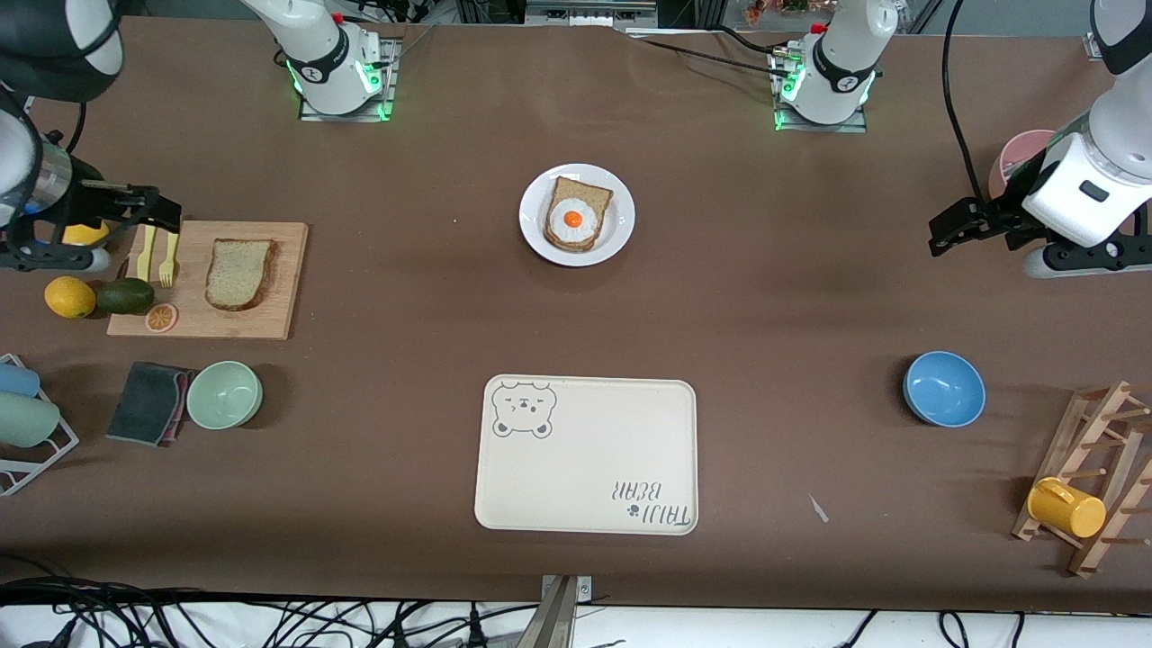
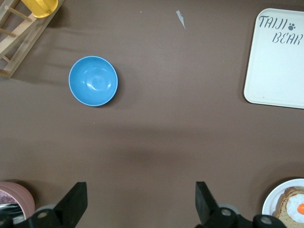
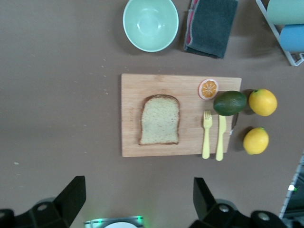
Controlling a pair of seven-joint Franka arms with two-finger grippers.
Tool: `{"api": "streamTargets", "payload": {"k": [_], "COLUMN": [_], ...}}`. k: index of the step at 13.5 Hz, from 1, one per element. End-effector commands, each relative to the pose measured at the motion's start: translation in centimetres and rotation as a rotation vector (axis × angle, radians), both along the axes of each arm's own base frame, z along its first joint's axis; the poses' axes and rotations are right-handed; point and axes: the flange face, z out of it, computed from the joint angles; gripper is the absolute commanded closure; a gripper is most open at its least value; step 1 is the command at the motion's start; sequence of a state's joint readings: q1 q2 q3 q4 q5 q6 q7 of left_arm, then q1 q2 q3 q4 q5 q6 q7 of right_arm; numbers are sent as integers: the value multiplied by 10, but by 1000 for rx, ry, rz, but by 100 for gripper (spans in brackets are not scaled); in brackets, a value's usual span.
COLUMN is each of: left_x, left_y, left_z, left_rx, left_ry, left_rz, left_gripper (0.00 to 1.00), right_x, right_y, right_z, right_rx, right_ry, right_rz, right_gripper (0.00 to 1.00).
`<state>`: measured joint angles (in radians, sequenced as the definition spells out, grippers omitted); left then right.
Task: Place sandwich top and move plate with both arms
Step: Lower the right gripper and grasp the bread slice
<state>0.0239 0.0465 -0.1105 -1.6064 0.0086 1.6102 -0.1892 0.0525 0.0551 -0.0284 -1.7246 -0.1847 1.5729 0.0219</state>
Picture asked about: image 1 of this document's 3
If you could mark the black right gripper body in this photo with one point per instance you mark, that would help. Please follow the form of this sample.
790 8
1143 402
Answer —
87 200

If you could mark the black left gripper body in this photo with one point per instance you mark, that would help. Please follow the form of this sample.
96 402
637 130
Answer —
1009 212

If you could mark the brown bread slice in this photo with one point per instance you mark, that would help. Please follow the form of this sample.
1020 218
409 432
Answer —
594 193
238 274

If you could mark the white round plate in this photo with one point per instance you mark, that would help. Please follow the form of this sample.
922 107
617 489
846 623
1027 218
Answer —
621 238

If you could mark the fried egg toy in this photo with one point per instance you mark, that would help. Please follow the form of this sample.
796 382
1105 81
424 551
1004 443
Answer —
573 218

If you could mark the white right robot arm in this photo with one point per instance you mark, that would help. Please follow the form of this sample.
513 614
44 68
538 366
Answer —
328 72

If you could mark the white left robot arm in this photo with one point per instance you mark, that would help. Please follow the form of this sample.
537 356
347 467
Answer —
841 63

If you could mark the yellow lemon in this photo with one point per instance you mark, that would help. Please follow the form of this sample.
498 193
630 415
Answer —
69 297
85 234

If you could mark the yellow plastic fork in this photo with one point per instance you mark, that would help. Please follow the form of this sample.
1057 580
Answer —
169 256

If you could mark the yellow plastic knife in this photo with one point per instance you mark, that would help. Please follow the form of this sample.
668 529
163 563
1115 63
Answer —
147 256

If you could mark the pink bowl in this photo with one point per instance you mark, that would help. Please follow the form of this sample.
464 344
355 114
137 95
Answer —
1021 144

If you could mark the dark green avocado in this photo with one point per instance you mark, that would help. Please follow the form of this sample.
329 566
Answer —
126 296

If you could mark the orange slice toy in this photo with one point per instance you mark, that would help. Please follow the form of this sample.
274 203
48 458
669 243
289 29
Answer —
161 318

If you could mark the wooden cutting board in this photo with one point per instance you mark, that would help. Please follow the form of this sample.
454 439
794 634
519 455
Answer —
288 306

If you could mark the blue bowl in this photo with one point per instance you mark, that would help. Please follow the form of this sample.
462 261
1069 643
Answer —
945 389

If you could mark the pale green bowl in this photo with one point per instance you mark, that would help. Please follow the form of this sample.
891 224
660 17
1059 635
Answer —
225 396

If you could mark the dark grey sponge cloth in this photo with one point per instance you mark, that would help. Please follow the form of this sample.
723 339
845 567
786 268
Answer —
144 403

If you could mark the light blue cup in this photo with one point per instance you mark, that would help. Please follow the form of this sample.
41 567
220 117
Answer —
18 380

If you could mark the pale green cup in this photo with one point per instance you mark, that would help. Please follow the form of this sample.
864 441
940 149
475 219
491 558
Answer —
27 420

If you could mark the wooden mug rack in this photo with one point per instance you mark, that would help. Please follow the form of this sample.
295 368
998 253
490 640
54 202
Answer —
1093 423

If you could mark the yellow mug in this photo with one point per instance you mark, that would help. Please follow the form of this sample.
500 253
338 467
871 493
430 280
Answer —
1066 508

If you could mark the small white tape scrap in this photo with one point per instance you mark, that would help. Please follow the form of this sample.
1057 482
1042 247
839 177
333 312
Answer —
818 509

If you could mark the cream bear print tray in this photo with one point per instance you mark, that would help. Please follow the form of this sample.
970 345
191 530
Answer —
585 450

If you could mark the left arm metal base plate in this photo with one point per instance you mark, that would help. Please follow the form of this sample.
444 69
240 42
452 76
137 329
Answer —
819 128

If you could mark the aluminium frame rail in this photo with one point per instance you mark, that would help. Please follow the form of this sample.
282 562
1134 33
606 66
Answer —
1092 45

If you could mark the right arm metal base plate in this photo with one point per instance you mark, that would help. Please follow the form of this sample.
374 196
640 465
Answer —
392 81

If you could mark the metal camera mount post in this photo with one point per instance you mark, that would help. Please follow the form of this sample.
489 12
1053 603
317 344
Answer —
553 621

